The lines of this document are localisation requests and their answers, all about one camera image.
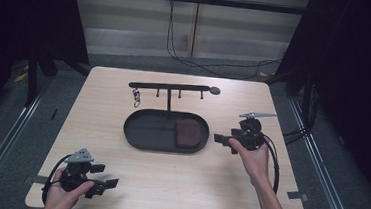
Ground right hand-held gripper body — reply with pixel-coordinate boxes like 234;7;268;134
233;110;278;154

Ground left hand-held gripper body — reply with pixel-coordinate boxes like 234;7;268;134
58;146;101;194

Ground black key stand with tray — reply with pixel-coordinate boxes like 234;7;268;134
121;79;223;157

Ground silver carabiner keychain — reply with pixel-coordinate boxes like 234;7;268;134
131;87;143;109

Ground person's right hand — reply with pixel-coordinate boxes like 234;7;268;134
225;138;274;189

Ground person's left hand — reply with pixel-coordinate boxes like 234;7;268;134
43;166;96;209

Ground grey tape strip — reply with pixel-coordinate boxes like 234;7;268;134
24;173;50;186
285;190;310;202

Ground dark curtain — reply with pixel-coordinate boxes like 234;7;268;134
0;0;94;138
259;0;371;207

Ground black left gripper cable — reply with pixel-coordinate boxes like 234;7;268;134
40;152;72;209

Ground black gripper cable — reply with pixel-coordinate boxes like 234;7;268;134
40;152;72;209
257;134;284;209

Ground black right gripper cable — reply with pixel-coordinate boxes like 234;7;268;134
257;134;284;209

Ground black floor cable bundle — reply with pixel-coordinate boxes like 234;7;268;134
282;124;310;146

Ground black wall cable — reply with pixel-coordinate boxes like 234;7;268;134
163;0;286;84

